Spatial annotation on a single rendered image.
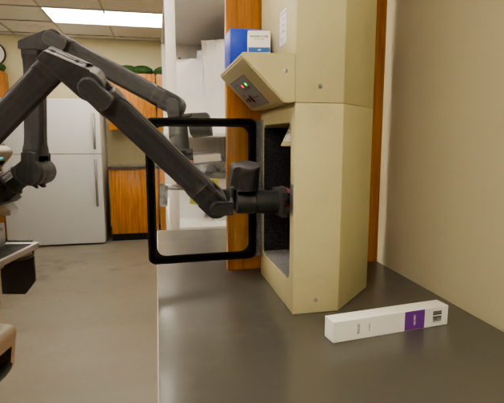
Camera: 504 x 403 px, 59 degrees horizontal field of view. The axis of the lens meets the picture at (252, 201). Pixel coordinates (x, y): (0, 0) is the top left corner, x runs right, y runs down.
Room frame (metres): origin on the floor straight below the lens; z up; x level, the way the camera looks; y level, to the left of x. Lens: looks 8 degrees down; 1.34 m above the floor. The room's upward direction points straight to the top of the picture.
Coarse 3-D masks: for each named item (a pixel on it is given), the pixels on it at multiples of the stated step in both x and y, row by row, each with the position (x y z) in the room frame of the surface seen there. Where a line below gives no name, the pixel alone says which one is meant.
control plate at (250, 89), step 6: (240, 78) 1.09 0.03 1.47; (246, 78) 1.05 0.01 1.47; (234, 84) 1.18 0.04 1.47; (240, 84) 1.13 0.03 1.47; (246, 84) 1.08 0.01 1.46; (240, 90) 1.19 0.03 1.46; (246, 90) 1.13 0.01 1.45; (252, 90) 1.09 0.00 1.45; (246, 96) 1.18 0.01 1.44; (252, 96) 1.13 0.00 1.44; (252, 102) 1.19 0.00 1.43; (258, 102) 1.13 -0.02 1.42; (264, 102) 1.09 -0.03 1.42
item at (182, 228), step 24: (192, 144) 1.22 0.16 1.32; (216, 144) 1.24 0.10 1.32; (240, 144) 1.25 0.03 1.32; (216, 168) 1.24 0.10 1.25; (168, 192) 1.20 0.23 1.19; (168, 216) 1.20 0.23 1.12; (192, 216) 1.22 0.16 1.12; (240, 216) 1.25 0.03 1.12; (168, 240) 1.20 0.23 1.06; (192, 240) 1.22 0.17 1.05; (216, 240) 1.24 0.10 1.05; (240, 240) 1.25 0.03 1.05
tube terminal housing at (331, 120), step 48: (288, 0) 1.03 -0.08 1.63; (336, 0) 0.98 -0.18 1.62; (288, 48) 1.02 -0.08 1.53; (336, 48) 0.99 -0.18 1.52; (336, 96) 0.99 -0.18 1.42; (336, 144) 0.99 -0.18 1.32; (336, 192) 0.99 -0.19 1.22; (336, 240) 0.99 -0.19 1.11; (288, 288) 1.00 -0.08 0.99; (336, 288) 0.99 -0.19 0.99
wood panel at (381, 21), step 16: (224, 0) 1.34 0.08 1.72; (240, 0) 1.32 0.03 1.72; (256, 0) 1.33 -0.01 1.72; (384, 0) 1.41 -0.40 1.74; (240, 16) 1.32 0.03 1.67; (256, 16) 1.33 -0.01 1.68; (384, 16) 1.41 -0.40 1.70; (384, 32) 1.41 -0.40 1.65; (384, 48) 1.41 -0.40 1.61; (384, 64) 1.41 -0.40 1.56; (240, 112) 1.32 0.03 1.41; (256, 112) 1.33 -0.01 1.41; (368, 240) 1.40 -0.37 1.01; (256, 256) 1.33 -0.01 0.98; (368, 256) 1.41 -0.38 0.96
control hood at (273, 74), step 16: (240, 64) 1.00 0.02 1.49; (256, 64) 0.95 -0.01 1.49; (272, 64) 0.96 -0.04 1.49; (288, 64) 0.96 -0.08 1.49; (224, 80) 1.24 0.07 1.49; (256, 80) 1.00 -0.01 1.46; (272, 80) 0.96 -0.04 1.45; (288, 80) 0.96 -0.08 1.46; (240, 96) 1.24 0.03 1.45; (272, 96) 0.99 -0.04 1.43; (288, 96) 0.96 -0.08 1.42
